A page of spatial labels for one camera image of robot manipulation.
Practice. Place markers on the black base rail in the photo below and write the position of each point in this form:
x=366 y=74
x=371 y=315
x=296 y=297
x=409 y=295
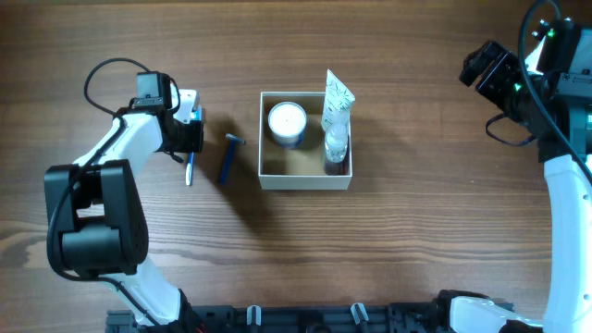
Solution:
x=392 y=318

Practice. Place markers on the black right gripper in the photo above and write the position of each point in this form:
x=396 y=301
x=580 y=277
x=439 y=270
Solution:
x=504 y=63

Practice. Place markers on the clear bottle dark liquid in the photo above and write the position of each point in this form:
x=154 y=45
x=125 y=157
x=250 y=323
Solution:
x=335 y=148

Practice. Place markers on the blue white toothbrush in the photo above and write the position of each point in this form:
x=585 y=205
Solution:
x=189 y=168

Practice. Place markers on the beige open cardboard box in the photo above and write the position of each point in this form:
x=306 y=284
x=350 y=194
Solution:
x=300 y=168

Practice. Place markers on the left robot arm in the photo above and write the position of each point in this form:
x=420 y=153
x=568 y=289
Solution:
x=97 y=230

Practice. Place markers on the blue disposable razor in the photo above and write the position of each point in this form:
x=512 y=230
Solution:
x=233 y=142

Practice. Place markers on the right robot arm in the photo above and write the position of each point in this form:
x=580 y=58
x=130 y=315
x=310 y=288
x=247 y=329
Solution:
x=560 y=70

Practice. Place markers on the white cream tube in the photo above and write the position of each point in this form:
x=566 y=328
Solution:
x=338 y=102

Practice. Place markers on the white lidded blue jar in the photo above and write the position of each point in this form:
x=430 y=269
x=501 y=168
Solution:
x=287 y=122

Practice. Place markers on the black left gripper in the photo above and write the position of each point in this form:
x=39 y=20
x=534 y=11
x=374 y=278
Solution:
x=192 y=143

